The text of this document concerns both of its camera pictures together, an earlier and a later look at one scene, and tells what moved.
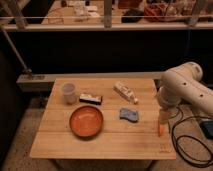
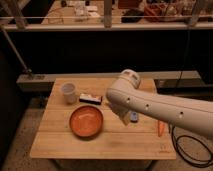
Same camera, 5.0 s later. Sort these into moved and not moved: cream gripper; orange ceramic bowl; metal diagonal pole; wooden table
Moved: cream gripper
Not moved: orange ceramic bowl; metal diagonal pole; wooden table
